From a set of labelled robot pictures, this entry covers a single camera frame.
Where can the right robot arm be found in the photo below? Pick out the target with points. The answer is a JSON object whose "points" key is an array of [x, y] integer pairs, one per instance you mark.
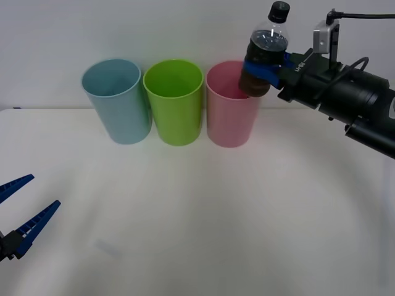
{"points": [[361, 101]]}

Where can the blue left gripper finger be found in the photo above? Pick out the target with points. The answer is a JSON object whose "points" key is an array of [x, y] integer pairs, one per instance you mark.
{"points": [[34, 225], [14, 186]]}

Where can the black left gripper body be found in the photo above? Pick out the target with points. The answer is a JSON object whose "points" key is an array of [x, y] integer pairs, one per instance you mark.
{"points": [[1, 246]]}

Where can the pale blue plastic bin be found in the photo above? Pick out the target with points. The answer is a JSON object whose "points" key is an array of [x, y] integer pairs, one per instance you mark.
{"points": [[123, 117]]}

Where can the green plastic bin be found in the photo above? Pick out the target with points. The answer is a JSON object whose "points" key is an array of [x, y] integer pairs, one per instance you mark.
{"points": [[177, 120]]}

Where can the dark drink plastic bottle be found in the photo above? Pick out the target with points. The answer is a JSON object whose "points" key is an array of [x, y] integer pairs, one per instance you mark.
{"points": [[265, 40]]}

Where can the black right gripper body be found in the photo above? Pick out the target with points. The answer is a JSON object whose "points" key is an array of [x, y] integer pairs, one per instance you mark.
{"points": [[305, 80]]}

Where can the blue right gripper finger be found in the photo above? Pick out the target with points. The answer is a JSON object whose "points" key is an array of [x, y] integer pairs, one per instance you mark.
{"points": [[262, 71], [288, 59]]}

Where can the pink plastic bin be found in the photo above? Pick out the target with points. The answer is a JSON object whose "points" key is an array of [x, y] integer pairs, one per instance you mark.
{"points": [[228, 123]]}

